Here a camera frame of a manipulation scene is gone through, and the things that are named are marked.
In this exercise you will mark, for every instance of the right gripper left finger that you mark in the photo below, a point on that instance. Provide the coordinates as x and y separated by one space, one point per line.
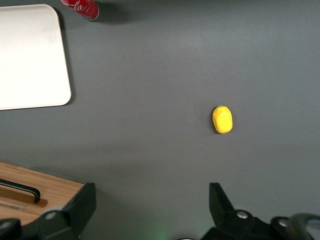
82 202

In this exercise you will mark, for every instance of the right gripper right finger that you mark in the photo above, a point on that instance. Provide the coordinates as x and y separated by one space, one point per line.
220 207

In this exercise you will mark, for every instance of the red coke bottle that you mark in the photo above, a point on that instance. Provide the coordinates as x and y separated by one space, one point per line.
83 8

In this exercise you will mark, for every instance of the beige plastic tray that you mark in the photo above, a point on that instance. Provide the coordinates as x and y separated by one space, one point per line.
30 57

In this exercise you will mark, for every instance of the wooden drawer front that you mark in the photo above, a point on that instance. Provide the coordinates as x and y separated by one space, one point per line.
53 193

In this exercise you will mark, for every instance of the wooden drawer cabinet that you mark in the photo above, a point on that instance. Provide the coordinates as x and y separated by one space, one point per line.
50 183

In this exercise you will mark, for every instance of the yellow toy fruit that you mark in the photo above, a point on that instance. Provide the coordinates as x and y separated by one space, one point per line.
222 120

